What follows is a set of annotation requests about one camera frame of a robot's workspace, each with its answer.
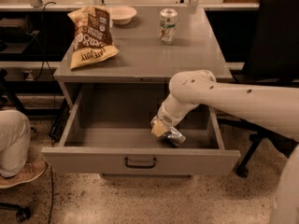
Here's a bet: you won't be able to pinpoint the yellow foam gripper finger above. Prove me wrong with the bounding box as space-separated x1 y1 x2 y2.
151 120 169 137

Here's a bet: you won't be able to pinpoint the slim redbull can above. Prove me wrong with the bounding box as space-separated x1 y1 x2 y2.
150 117 186 147

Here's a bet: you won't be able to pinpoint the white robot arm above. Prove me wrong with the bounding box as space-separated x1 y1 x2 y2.
151 70 299 224

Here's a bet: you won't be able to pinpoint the open grey top drawer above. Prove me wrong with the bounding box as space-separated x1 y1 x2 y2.
42 83 240 176

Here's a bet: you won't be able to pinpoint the green white soda can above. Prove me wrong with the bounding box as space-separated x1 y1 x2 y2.
159 8 178 44

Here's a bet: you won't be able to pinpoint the grey metal cabinet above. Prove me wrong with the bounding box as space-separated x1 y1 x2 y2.
53 5 234 110

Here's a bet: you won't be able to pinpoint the yellow brown chip bag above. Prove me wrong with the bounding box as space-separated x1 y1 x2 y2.
68 6 119 70

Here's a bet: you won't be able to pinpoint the white paper bowl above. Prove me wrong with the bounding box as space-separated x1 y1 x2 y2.
111 6 136 25

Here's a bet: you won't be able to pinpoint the tan sneaker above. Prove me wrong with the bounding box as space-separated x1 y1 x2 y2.
0 161 48 189

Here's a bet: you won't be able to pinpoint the black office chair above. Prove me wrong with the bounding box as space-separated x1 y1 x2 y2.
218 0 299 179

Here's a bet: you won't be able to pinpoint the person leg beige trousers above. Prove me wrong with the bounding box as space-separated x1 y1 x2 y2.
0 110 31 178

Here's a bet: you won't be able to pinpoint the black chair caster base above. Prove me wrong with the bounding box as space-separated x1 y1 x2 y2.
0 203 31 223

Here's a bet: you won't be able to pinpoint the black drawer handle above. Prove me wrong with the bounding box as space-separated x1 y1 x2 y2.
124 158 157 169

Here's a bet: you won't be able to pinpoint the black cable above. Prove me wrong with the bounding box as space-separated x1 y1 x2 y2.
25 1 68 224

